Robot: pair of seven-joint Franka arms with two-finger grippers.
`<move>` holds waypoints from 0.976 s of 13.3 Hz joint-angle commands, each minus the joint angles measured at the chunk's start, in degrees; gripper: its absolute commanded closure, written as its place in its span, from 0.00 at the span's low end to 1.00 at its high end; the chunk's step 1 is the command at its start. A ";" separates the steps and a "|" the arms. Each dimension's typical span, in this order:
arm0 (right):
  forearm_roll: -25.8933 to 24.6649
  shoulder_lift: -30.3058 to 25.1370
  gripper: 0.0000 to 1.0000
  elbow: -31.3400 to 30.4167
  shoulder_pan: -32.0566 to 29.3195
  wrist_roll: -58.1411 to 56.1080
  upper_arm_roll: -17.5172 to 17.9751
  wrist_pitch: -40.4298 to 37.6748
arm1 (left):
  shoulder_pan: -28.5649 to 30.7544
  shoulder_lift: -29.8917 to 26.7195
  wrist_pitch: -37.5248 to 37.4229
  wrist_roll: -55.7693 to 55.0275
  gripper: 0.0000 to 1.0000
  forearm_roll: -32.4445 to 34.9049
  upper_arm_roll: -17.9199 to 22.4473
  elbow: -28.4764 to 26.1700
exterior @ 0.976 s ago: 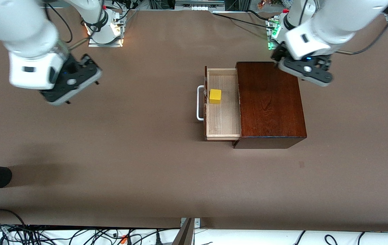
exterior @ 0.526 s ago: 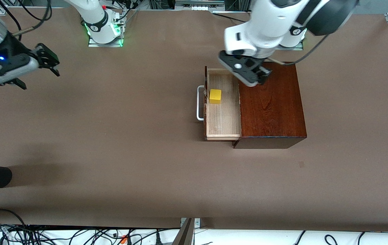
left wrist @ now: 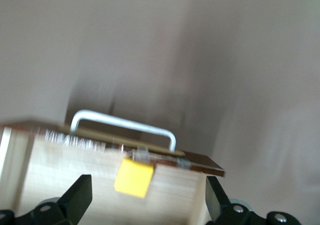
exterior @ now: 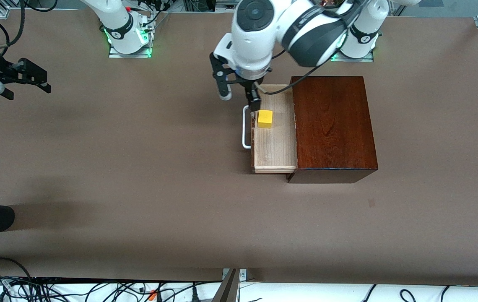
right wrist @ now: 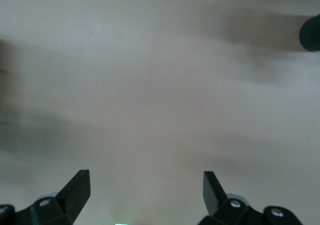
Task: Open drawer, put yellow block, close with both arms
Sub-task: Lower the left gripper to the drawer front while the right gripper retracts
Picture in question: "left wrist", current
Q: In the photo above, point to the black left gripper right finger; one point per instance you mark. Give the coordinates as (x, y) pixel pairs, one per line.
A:
(216, 197)

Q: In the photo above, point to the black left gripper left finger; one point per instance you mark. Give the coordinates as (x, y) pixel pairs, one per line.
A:
(78, 197)

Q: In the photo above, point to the yellow block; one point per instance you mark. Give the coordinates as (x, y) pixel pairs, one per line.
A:
(133, 178)

